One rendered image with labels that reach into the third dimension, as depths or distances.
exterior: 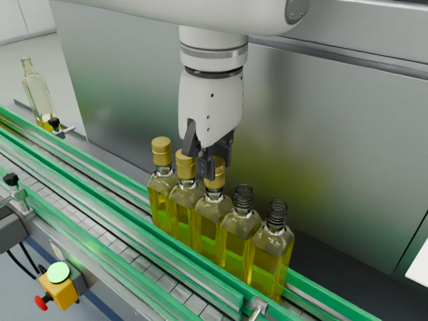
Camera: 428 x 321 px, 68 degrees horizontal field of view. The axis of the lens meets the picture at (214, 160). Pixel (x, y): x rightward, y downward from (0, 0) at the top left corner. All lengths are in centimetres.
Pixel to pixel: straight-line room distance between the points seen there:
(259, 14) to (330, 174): 33
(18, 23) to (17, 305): 592
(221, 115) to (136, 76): 41
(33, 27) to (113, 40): 605
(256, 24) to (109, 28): 56
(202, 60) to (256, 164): 29
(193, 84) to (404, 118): 28
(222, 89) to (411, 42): 23
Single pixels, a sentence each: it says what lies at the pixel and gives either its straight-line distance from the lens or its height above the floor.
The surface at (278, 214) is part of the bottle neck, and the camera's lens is 47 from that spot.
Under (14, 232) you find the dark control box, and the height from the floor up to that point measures 97.
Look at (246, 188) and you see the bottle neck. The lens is 50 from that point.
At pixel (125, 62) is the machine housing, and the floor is 137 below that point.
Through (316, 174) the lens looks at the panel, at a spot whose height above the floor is 130.
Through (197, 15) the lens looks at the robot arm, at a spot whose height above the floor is 158.
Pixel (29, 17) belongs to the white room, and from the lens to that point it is 682.
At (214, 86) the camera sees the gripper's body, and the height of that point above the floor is 148.
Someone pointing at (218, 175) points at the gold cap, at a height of 132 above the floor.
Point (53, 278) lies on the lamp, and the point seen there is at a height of 102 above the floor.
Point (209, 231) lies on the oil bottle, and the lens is 57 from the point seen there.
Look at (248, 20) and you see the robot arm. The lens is 29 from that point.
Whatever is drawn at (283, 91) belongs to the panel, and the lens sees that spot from 53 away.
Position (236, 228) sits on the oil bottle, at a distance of 52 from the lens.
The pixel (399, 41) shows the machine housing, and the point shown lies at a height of 153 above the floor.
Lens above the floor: 164
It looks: 37 degrees down
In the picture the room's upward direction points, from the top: straight up
